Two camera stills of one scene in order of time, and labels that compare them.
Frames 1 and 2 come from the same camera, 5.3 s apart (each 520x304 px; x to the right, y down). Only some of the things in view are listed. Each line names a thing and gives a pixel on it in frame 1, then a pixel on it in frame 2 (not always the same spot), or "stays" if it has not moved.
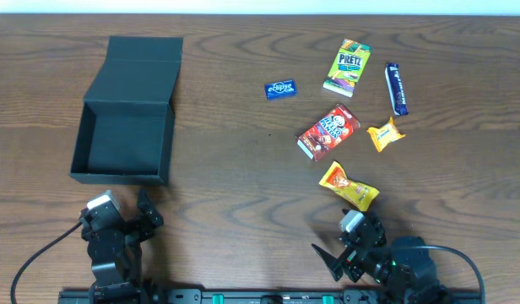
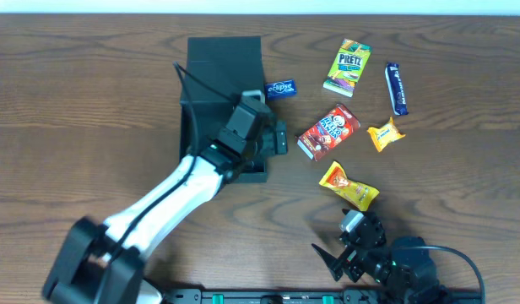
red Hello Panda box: (328, 133) stays
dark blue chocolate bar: (396, 89) stays
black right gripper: (349, 257) stays
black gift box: (127, 118) → (219, 70)
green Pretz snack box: (349, 67) stays
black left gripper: (127, 228) → (279, 139)
